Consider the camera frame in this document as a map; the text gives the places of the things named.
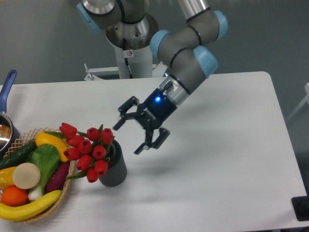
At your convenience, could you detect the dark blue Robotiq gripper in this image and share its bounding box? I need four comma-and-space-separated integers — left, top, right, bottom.
113, 88, 177, 155

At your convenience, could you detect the red tulip bouquet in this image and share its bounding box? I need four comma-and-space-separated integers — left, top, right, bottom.
46, 123, 114, 183

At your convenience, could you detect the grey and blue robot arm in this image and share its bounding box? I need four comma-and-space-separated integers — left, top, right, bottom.
77, 0, 228, 154

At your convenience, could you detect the dark grey ribbed vase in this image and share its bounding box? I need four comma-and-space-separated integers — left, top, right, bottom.
99, 140, 127, 187

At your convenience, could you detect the yellow squash in basket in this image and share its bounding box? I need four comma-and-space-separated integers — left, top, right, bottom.
35, 131, 69, 162

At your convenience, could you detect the green bok choy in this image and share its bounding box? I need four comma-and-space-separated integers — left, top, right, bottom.
27, 144, 60, 202

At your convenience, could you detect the purple sweet potato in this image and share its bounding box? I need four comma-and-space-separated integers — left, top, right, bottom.
46, 162, 70, 193

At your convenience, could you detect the woven wicker basket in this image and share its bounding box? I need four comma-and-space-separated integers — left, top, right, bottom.
4, 128, 71, 223

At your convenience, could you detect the green cucumber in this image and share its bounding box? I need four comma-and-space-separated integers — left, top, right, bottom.
0, 141, 37, 170

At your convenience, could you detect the beige round disc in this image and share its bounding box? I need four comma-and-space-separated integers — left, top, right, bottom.
13, 162, 41, 189

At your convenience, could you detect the yellow pepper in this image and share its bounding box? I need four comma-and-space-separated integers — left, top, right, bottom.
0, 166, 16, 189

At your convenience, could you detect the orange fruit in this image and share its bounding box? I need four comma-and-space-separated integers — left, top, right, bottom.
0, 186, 28, 207

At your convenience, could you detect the yellow banana front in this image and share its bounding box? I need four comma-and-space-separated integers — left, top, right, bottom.
0, 190, 62, 222

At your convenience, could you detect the black device at edge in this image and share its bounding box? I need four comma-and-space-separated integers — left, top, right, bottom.
291, 196, 309, 221

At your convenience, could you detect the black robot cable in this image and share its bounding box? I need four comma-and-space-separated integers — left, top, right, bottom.
122, 38, 134, 79

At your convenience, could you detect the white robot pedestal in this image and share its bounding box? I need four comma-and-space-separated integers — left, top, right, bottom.
84, 13, 172, 82

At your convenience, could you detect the blue handled saucepan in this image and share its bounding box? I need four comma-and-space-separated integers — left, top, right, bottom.
0, 70, 20, 159

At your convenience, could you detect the white frame at right edge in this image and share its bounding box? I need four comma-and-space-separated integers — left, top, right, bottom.
287, 83, 309, 124

